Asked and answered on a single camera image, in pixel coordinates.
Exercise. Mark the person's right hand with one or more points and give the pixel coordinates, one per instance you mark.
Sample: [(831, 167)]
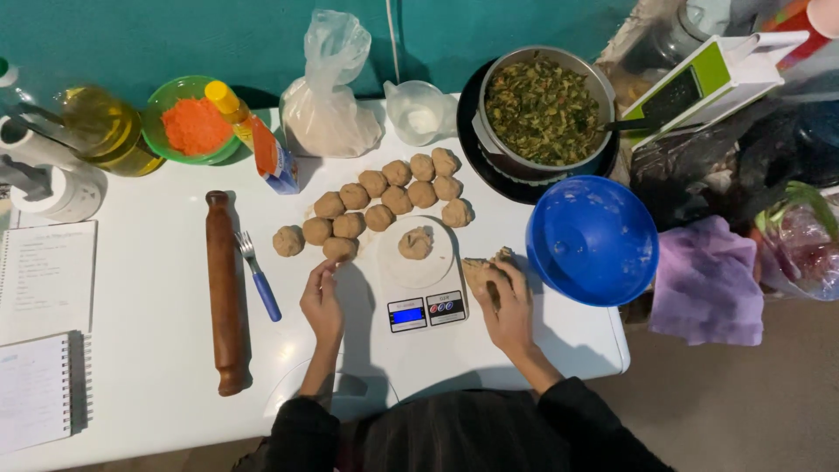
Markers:
[(511, 318)]

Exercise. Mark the person's left hand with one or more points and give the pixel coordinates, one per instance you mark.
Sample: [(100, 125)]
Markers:
[(322, 311)]

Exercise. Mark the torn brown dough chunk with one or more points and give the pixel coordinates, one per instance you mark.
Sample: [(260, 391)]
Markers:
[(475, 267)]

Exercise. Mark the wooden rolling pin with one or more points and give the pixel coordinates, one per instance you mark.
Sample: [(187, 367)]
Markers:
[(224, 295)]

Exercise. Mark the white digital kitchen scale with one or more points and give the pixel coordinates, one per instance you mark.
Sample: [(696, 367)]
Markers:
[(419, 278)]

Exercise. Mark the blue plastic bowl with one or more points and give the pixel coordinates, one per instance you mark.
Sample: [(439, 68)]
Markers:
[(590, 242)]

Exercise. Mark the rough brown dough lump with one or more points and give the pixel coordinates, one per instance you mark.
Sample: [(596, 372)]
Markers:
[(415, 244)]

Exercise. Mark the person's black clothing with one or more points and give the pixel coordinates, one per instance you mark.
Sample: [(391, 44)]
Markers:
[(459, 432)]

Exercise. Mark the black round tray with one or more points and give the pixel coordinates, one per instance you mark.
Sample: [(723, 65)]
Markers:
[(521, 192)]

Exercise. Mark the cluster of brown dough balls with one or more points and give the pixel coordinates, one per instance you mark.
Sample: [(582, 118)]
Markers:
[(396, 200)]

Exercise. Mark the grey metal cooking pot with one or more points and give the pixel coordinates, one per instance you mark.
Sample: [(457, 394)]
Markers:
[(498, 154)]

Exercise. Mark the yellow capped bottle orange label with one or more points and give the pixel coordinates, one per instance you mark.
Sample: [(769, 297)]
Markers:
[(265, 154)]

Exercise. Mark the clear plastic bag of flour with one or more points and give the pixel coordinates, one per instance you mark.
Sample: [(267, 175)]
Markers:
[(328, 121)]

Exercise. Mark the purple cloth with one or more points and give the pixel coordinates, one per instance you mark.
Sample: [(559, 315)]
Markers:
[(708, 288)]

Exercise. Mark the chopped green vegetable filling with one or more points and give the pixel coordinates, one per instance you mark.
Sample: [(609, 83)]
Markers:
[(543, 111)]

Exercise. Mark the clear plastic measuring jug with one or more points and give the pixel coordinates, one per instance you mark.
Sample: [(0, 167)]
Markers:
[(419, 118)]

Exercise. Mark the grated orange carrot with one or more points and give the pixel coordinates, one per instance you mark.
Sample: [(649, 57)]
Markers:
[(195, 126)]

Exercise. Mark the green plastic bowl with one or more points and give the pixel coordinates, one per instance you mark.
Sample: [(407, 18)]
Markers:
[(154, 128)]

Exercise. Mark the black plastic bag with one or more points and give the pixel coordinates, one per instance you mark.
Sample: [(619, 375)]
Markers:
[(721, 164)]

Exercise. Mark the open spiral notebook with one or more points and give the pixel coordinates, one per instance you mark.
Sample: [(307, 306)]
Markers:
[(46, 282)]

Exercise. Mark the glass bottle of yellow oil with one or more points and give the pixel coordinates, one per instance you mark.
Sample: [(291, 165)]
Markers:
[(108, 131)]

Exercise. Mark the white grey kitchen appliance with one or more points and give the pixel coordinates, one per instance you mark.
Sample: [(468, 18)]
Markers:
[(52, 187)]

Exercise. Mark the clear bag of vegetables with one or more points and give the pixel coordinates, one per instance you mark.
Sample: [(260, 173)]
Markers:
[(803, 255)]

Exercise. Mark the closed spiral notebook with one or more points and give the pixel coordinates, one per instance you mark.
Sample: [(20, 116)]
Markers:
[(33, 393)]

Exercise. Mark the glass jar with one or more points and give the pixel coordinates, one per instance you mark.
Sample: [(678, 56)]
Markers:
[(662, 46)]

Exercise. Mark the green white box grater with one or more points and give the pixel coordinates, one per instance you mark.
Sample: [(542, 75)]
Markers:
[(721, 78)]

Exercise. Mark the clear bottle with green cap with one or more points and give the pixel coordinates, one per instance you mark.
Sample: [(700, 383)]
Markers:
[(10, 85)]

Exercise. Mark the red pink plastic container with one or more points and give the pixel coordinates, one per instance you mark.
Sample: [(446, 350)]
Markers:
[(803, 23)]

